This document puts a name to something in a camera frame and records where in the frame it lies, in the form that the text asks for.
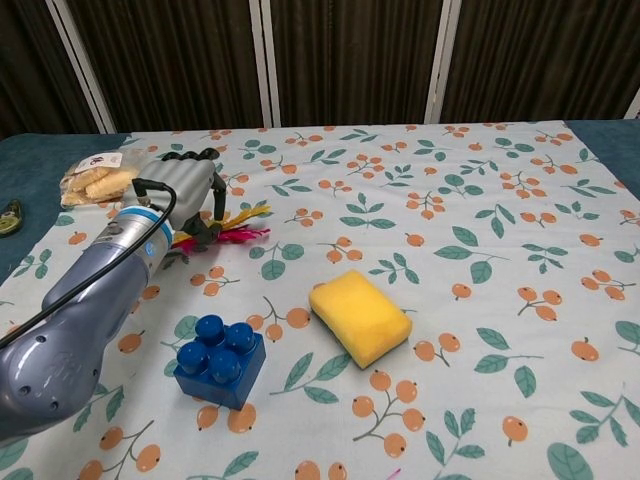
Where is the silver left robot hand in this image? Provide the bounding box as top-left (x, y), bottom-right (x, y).
top-left (131, 146), bottom-right (229, 252)

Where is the colourful feather toy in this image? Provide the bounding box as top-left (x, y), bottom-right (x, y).
top-left (167, 201), bottom-right (274, 262)

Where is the blue toy brick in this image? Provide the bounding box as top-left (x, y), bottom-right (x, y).
top-left (172, 313), bottom-right (267, 412)

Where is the clear bag of yellow snacks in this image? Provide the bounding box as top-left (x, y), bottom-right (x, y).
top-left (59, 146), bottom-right (146, 209)

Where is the yellow sponge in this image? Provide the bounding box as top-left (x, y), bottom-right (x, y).
top-left (307, 269), bottom-right (415, 372)

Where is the floral orange green tablecloth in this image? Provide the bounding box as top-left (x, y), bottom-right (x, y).
top-left (0, 116), bottom-right (640, 480)

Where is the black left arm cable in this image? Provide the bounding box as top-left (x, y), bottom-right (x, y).
top-left (0, 176), bottom-right (177, 347)

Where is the black folding screen white frame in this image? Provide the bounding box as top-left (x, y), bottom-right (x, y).
top-left (0, 0), bottom-right (640, 139)

